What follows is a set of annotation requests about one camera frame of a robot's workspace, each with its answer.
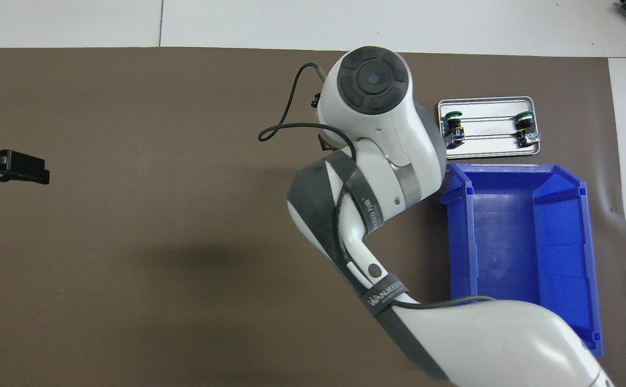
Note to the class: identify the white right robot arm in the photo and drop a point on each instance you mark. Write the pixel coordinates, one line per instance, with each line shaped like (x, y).
(388, 134)

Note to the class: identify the brown table mat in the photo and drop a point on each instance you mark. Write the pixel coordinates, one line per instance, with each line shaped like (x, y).
(130, 269)

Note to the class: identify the green push button switch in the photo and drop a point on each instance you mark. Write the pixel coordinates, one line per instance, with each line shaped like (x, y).
(455, 129)
(524, 124)

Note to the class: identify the blue plastic storage bin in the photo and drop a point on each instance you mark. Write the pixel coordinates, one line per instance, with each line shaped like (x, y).
(533, 242)

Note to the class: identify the silver metal tray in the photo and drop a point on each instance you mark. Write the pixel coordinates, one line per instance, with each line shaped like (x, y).
(498, 152)

